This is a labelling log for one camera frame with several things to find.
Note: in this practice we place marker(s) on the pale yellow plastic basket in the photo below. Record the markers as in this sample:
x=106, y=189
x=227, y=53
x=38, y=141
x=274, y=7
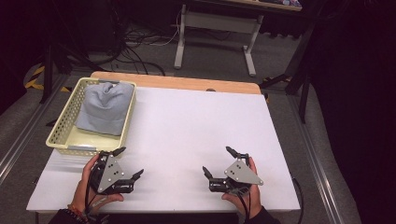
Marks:
x=77, y=141

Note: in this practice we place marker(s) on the person's left hand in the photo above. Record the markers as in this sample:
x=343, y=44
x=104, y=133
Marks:
x=81, y=193

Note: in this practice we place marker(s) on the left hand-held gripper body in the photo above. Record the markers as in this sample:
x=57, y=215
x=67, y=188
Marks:
x=107, y=174

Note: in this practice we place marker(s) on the light blue tank top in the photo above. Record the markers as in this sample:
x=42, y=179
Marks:
x=106, y=105

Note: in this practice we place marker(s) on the yellow black floor tape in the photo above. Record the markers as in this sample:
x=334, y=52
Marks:
x=34, y=83

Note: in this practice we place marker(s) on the wooden table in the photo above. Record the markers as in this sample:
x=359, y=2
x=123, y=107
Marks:
x=174, y=81

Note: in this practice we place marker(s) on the black metal stand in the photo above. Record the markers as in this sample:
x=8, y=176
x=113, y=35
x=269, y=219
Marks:
x=303, y=102

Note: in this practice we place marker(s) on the person's right hand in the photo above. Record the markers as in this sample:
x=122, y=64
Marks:
x=254, y=200

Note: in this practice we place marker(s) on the black curtain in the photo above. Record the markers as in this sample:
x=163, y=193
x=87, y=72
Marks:
x=15, y=46
x=358, y=109

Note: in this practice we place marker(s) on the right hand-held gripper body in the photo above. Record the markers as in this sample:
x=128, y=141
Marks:
x=241, y=174

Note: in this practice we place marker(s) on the aluminium floor rail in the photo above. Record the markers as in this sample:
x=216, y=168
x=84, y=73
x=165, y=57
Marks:
x=18, y=146
x=314, y=161

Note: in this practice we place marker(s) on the white table cover sheet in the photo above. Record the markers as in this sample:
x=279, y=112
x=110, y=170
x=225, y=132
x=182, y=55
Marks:
x=186, y=130

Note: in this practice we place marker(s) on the wooden desk with white legs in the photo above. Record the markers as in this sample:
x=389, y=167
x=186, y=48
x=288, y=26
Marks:
x=218, y=23

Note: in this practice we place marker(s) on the black tripod stand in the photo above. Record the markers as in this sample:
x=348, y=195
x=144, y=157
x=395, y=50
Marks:
x=47, y=74

